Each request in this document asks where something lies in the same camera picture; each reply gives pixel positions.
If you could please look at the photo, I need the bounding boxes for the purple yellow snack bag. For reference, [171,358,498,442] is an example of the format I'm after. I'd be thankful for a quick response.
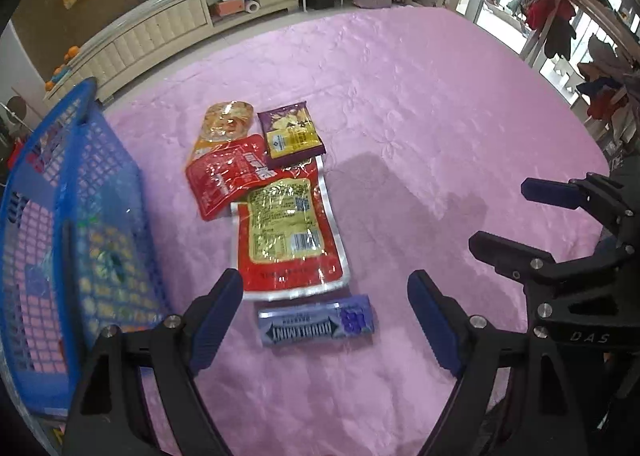
[258,101,326,168]

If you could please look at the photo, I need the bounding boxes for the cream TV cabinet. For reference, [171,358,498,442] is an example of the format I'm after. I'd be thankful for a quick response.
[43,0,298,109]

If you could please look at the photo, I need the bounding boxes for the oranges on blue plate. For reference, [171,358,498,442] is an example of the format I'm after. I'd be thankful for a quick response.
[44,46,80,92]

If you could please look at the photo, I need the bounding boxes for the blue Doublemint gum pack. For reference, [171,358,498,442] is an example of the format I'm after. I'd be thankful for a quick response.
[257,295,375,346]

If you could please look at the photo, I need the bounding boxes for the blue plastic basket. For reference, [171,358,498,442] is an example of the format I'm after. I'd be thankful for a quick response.
[1,78,169,418]

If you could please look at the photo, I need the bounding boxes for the orange chips snack bag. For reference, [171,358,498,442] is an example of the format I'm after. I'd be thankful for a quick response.
[186,100,254,167]

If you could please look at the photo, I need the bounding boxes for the large red yellow snack bag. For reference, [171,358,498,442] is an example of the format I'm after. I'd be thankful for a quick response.
[231,156,350,302]

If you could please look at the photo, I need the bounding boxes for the green scallion cracker packet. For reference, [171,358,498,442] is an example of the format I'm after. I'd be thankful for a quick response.
[76,218,166,341]

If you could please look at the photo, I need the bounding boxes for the small red snack bag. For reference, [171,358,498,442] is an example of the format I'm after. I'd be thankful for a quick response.
[186,135,276,221]

